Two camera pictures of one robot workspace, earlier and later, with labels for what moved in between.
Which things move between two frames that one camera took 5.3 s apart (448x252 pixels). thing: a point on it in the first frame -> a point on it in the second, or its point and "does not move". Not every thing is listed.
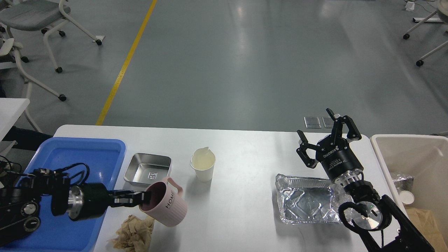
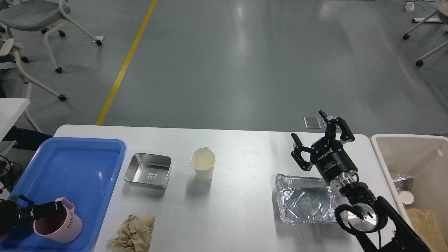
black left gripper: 89,200 -> 33,212
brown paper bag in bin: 424,222 does not move
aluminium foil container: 300,200 does not move
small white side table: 10,109 does not move
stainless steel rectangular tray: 144,168 does not move
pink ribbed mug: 167,207 -> 62,226
